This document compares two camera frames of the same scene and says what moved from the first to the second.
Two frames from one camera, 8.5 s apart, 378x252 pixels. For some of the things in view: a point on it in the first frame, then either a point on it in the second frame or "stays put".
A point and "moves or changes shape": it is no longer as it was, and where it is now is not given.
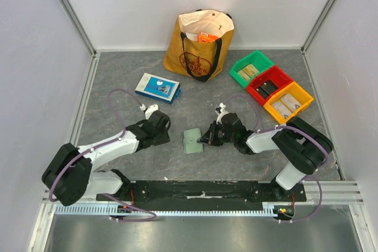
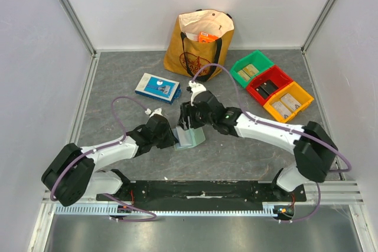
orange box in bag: x=204 y=37 stays put
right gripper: x=215 y=134 → x=186 y=115
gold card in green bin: x=251 y=70 stays put
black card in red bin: x=266 y=89 stays put
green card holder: x=190 y=139 moves or changes shape
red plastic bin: x=268 y=84 stays put
